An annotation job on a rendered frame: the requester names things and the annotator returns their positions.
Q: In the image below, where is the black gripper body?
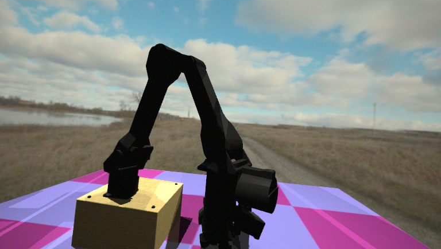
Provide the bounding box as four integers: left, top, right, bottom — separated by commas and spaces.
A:
198, 197, 238, 249

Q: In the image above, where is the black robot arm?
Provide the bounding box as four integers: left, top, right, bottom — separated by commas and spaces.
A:
103, 44, 278, 240

